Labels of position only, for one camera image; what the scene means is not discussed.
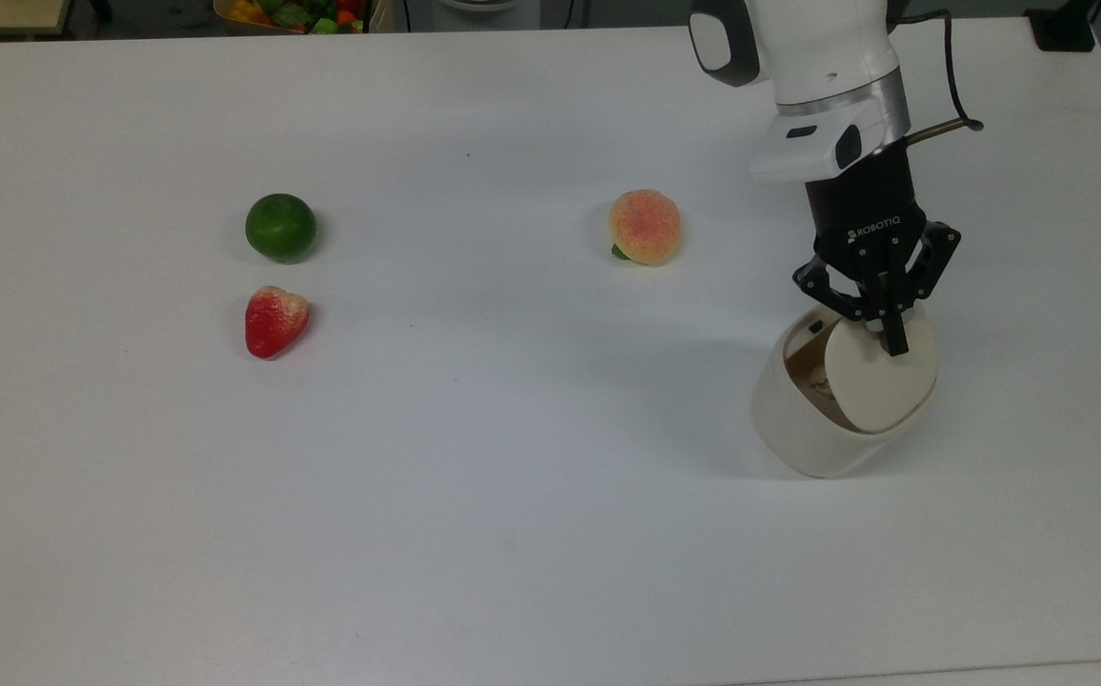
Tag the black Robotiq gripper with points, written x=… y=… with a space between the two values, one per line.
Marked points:
x=865 y=214

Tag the cream garbage bin with lid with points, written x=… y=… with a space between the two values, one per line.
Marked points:
x=798 y=429

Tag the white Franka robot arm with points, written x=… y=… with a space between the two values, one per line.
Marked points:
x=827 y=57

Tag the toy peach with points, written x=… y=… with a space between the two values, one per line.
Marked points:
x=646 y=227

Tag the green toy lime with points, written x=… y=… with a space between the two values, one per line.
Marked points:
x=281 y=229

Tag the toy strawberry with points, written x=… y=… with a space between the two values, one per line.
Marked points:
x=274 y=324

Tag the box of toy vegetables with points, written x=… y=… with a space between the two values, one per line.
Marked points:
x=298 y=14

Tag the wooden board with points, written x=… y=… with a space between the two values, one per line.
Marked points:
x=3 y=14

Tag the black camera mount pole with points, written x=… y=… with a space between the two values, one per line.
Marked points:
x=1063 y=30

